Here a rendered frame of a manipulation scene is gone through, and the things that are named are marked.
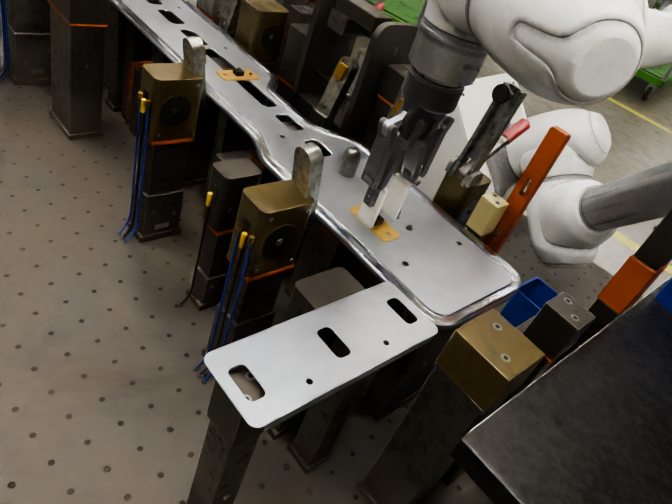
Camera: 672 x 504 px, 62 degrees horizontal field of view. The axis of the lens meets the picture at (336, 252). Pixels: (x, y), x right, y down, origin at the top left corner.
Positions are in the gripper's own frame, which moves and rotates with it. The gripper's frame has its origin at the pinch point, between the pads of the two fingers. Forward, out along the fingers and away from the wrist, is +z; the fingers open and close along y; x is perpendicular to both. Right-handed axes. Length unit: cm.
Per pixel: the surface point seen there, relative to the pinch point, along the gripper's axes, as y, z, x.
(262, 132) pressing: -2.6, 4.1, 26.8
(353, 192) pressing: 2.2, 4.1, 7.5
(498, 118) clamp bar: 20.5, -12.2, -0.3
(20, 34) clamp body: -17, 21, 102
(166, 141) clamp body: -14.0, 11.2, 37.7
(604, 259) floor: 247, 104, 13
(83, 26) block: -13, 8, 76
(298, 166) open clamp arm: -12.9, -4.2, 6.3
